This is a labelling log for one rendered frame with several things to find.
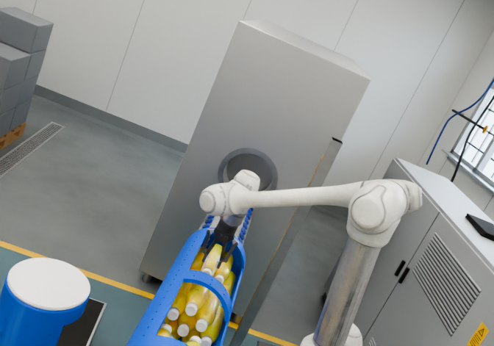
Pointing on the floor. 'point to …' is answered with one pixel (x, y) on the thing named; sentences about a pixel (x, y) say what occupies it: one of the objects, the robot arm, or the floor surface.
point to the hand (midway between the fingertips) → (210, 264)
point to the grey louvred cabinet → (430, 272)
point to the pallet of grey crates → (19, 67)
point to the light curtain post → (284, 244)
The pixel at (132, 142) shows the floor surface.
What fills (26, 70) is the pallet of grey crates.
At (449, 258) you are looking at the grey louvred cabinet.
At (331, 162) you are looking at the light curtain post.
